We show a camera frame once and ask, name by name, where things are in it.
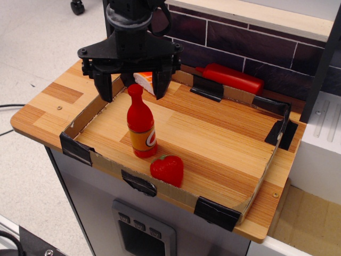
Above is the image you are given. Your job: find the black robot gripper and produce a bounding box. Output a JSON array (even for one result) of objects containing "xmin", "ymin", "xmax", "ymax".
[{"xmin": 77, "ymin": 29, "xmax": 184, "ymax": 102}]

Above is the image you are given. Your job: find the red hot sauce bottle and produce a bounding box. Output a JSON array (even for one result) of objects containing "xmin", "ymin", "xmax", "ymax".
[{"xmin": 127, "ymin": 84, "xmax": 157, "ymax": 158}]

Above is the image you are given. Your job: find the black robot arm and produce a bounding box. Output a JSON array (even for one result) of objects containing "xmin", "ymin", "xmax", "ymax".
[{"xmin": 77, "ymin": 1, "xmax": 183, "ymax": 102}]

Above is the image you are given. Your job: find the red ketchup bottle toy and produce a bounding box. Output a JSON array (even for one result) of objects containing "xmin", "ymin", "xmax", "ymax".
[{"xmin": 195, "ymin": 63, "xmax": 264, "ymax": 96}]

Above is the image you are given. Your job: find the cardboard fence with black tape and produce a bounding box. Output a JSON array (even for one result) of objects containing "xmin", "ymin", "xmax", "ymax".
[{"xmin": 57, "ymin": 62, "xmax": 306, "ymax": 240}]

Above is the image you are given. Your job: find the salmon nigiri sushi toy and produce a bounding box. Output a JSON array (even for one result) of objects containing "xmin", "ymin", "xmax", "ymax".
[{"xmin": 133, "ymin": 72, "xmax": 154, "ymax": 95}]

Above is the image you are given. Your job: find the black caster wheel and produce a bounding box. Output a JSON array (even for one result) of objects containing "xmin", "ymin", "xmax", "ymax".
[{"xmin": 70, "ymin": 0, "xmax": 85, "ymax": 15}]

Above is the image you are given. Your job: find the red toy strawberry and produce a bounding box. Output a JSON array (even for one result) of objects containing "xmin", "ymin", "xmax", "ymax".
[{"xmin": 150, "ymin": 155, "xmax": 184, "ymax": 187}]

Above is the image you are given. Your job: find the grey oven control panel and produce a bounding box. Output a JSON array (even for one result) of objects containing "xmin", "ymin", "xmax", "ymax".
[{"xmin": 111, "ymin": 200, "xmax": 177, "ymax": 256}]

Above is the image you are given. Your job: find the dark brick backsplash panel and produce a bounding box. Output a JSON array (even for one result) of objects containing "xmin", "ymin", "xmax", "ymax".
[{"xmin": 102, "ymin": 0, "xmax": 341, "ymax": 123}]

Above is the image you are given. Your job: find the white toy sink unit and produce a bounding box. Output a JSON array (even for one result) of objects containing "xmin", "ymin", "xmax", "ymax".
[{"xmin": 289, "ymin": 92, "xmax": 340, "ymax": 204}]

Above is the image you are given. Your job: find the black cable on floor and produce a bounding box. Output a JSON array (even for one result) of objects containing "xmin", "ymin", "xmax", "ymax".
[{"xmin": 0, "ymin": 103, "xmax": 26, "ymax": 137}]

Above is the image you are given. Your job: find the black braided cable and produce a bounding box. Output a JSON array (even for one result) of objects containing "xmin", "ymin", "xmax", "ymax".
[{"xmin": 0, "ymin": 230, "xmax": 27, "ymax": 256}]

